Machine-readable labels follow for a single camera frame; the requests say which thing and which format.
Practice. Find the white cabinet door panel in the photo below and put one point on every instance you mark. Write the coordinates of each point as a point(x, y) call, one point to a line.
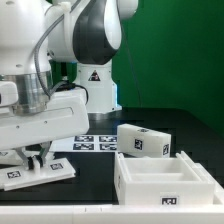
point(18, 177)

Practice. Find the white cabinet body box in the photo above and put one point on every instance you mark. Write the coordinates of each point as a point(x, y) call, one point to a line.
point(164, 182)

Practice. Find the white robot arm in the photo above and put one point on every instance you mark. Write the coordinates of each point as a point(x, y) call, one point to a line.
point(32, 34)

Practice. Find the white marker sheet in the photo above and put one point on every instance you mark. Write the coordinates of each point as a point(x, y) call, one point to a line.
point(85, 143)

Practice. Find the white cabinet top block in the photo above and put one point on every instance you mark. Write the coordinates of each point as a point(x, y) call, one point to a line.
point(139, 142)

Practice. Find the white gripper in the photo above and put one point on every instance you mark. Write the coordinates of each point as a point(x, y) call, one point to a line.
point(65, 116)

